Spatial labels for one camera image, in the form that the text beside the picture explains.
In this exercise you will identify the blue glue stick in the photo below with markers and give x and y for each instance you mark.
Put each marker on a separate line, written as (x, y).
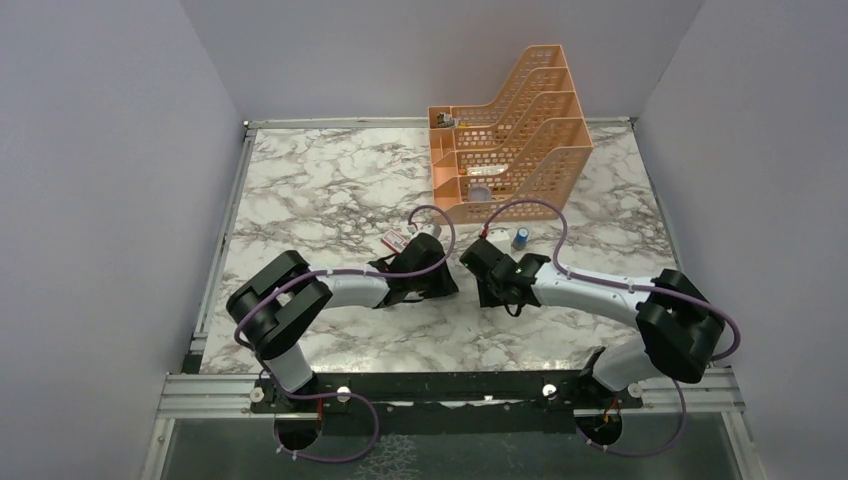
(520, 239)

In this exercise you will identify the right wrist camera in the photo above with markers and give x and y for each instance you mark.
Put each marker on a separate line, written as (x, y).
(499, 237)

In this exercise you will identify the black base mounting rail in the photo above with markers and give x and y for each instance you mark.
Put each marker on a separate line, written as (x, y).
(358, 404)

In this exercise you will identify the binder clips in organizer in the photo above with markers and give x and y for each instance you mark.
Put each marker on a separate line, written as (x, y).
(445, 120)

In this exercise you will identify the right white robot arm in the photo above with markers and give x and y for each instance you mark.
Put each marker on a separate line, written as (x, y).
(677, 334)

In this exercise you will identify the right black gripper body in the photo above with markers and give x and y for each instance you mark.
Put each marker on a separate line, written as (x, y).
(488, 296)

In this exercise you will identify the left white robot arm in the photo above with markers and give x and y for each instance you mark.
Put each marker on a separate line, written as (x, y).
(278, 304)

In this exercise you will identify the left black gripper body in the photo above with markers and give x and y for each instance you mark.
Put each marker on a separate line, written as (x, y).
(426, 284)

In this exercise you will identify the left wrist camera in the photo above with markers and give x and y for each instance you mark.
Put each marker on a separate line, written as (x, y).
(431, 229)

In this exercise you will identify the clear tape roll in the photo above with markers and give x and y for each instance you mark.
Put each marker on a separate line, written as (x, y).
(479, 193)

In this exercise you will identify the clear packet in organizer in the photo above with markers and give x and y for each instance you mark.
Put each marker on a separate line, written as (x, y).
(486, 170)

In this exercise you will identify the orange plastic file organizer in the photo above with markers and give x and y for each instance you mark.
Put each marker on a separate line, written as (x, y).
(535, 125)

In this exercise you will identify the red white staple box sleeve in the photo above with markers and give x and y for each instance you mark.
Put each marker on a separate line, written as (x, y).
(394, 241)

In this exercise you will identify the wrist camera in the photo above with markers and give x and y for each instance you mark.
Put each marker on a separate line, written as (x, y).
(431, 229)
(499, 237)

